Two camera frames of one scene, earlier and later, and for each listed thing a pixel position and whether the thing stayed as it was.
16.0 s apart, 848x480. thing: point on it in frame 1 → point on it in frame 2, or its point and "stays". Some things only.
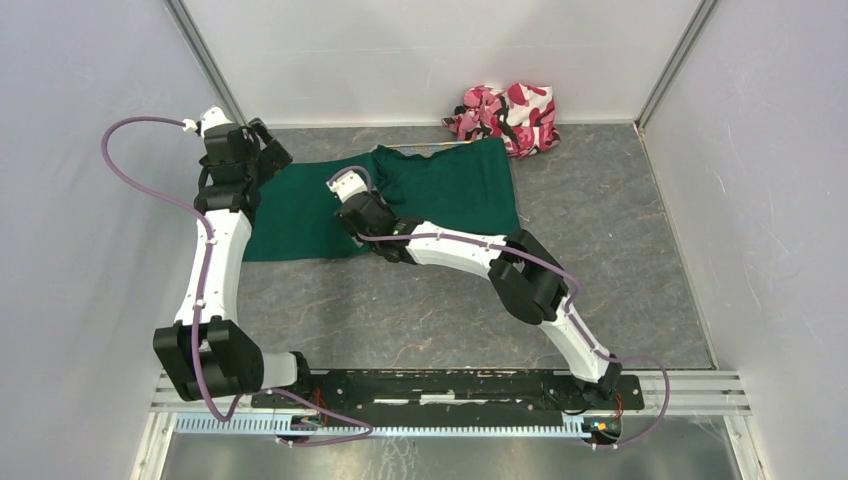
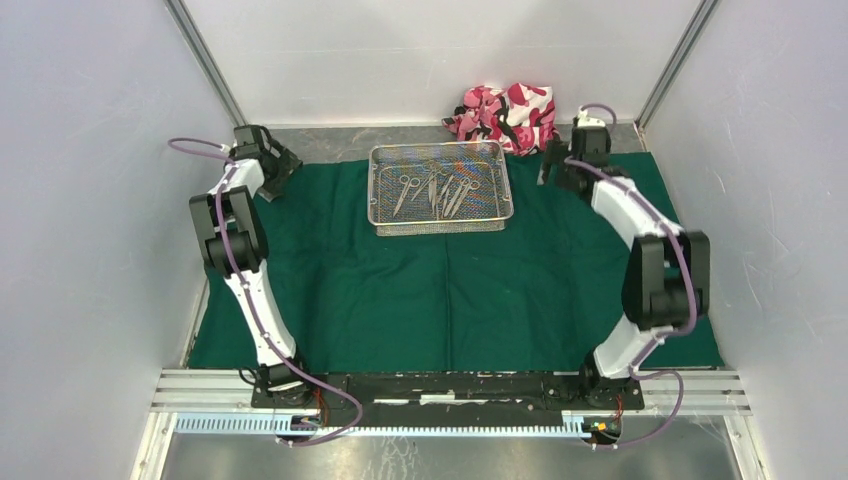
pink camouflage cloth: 523,115 stays
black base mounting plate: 465,398 stays
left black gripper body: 264,164 stays
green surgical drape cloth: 462,184 → 549,296
